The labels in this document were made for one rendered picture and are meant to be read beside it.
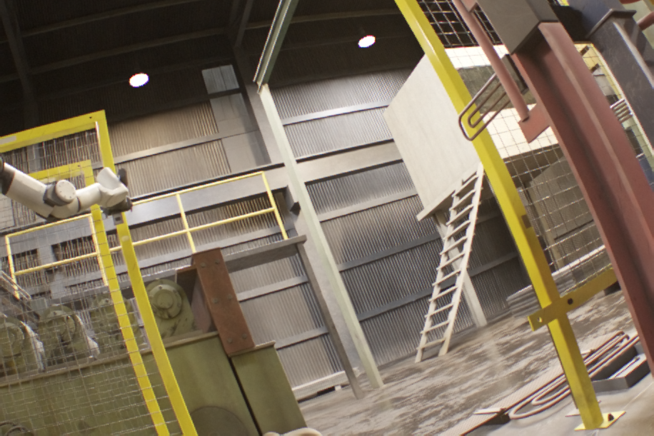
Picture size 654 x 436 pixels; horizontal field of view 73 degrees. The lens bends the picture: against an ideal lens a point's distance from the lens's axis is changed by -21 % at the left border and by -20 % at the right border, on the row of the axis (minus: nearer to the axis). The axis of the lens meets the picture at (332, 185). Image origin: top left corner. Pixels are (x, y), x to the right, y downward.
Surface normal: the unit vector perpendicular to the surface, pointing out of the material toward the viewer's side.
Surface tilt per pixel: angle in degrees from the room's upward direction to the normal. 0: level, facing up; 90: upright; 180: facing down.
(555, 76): 90
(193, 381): 90
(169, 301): 90
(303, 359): 90
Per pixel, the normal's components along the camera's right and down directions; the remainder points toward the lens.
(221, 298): 0.29, -0.40
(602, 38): -0.89, 0.22
